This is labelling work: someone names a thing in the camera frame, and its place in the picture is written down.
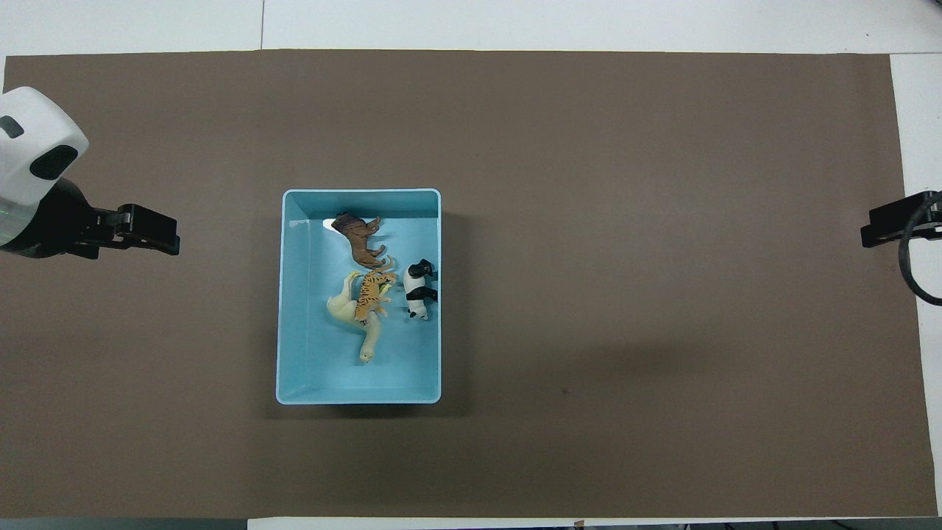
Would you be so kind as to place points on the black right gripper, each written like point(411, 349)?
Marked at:
point(894, 221)

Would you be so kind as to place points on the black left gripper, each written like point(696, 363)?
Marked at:
point(147, 230)

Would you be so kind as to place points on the brown lion toy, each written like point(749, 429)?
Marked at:
point(359, 239)

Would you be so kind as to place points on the orange tiger toy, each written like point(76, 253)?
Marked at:
point(370, 291)

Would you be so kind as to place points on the cream llama toy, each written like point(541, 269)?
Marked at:
point(370, 338)

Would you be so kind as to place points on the black and white panda toy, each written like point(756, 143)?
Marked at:
point(417, 294)

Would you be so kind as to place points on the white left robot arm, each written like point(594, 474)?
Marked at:
point(37, 147)

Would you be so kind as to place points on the light blue storage box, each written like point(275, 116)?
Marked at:
point(309, 368)

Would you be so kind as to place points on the brown table mat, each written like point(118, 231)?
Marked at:
point(625, 331)

